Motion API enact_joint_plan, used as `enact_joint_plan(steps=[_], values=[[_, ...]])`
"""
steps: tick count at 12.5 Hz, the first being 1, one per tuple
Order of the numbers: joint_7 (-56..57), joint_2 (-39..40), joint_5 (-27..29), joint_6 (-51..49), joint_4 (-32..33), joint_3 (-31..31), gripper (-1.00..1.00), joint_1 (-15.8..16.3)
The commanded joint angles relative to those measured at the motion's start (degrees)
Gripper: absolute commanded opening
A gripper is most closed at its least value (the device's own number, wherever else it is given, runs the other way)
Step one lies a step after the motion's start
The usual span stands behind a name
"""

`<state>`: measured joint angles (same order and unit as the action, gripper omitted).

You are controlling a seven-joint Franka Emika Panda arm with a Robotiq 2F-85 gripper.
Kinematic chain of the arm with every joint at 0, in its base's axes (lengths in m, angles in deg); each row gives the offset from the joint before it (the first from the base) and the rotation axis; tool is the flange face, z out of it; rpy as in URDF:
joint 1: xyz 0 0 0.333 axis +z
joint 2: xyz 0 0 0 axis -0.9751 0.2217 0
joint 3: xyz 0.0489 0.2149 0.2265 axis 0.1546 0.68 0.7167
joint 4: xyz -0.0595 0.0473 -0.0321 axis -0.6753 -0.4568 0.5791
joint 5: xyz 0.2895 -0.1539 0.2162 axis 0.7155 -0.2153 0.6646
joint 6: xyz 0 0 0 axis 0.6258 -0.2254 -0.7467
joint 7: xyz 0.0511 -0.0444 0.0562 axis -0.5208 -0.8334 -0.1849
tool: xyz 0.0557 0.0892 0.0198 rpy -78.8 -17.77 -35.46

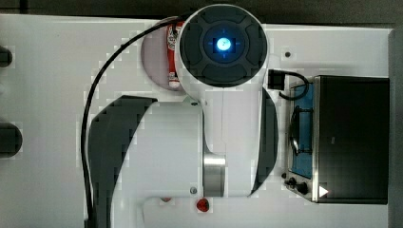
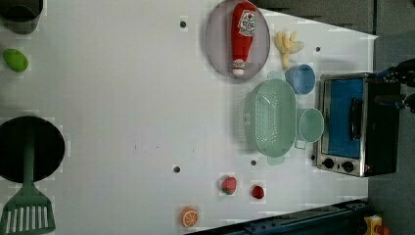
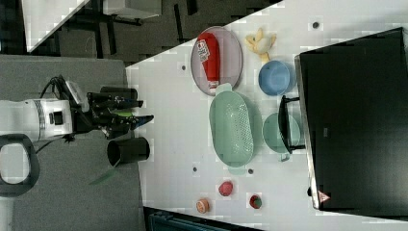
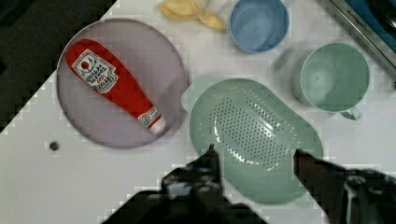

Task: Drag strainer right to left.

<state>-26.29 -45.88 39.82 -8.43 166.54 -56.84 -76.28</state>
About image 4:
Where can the green plastic strainer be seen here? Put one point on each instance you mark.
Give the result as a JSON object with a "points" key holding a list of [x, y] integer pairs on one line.
{"points": [[255, 134]]}

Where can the green plastic mug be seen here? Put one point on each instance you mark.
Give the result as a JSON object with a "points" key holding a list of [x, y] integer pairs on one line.
{"points": [[332, 78]]}

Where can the blue plastic cup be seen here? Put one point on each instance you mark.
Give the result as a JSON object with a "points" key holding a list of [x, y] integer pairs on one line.
{"points": [[257, 26]]}

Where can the red ketchup bottle toy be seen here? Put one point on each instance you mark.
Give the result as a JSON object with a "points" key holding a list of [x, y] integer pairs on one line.
{"points": [[104, 73]]}

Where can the grey round plate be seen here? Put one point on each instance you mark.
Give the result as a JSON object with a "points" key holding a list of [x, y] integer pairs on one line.
{"points": [[154, 62]]}

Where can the yellow banana peel toy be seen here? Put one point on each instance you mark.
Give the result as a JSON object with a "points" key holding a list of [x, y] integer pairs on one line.
{"points": [[191, 10]]}

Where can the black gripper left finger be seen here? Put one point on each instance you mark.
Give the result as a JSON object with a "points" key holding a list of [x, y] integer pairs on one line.
{"points": [[198, 183]]}

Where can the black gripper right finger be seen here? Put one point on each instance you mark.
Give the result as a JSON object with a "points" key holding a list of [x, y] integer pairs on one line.
{"points": [[347, 196]]}

